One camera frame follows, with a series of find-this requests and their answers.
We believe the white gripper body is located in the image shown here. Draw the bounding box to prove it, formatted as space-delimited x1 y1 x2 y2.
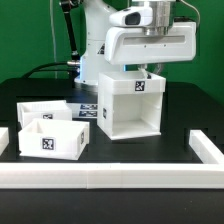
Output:
104 22 196 65

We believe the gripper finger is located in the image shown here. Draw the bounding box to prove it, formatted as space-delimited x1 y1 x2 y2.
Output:
138 64 151 79

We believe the white drawer cabinet frame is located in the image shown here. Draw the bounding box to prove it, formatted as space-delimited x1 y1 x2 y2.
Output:
97 71 166 140

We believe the white front drawer box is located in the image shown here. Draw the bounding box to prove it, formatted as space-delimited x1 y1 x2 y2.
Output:
18 119 90 160

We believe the white drawer box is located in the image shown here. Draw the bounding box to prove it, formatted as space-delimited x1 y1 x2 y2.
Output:
17 100 72 128
18 119 90 160

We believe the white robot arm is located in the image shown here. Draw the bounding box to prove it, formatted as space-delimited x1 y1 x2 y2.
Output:
60 0 200 88

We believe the white rear drawer box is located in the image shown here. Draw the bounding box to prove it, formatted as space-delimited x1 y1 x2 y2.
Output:
17 100 72 128

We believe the marker sheet on table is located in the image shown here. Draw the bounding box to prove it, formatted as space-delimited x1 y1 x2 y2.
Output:
67 103 98 118

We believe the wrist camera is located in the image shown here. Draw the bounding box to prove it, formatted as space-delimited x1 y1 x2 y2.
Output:
109 7 153 27

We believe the white hanging cable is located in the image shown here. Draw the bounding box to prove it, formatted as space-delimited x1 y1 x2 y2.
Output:
49 0 58 80

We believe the black cable on table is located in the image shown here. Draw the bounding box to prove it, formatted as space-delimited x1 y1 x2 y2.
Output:
21 61 81 79

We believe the white right fence rail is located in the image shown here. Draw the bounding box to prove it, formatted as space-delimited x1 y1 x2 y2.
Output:
189 130 224 165

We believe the white fence rail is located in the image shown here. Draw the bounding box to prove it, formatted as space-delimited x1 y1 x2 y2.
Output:
0 163 224 189
189 130 224 165
0 127 9 155

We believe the white front fence rail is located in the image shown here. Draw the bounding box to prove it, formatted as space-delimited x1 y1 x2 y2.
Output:
0 163 224 189

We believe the white left fence rail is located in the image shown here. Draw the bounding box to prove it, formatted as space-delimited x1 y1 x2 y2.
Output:
0 127 9 155

